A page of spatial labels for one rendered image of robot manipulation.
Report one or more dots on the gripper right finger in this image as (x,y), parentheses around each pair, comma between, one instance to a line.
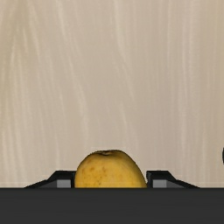
(160,178)

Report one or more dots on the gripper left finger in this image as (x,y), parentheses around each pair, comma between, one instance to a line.
(62,178)

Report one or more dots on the yellow mango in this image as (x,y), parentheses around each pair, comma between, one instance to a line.
(109,170)

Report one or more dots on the black round object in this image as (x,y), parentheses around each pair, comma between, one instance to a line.
(223,156)

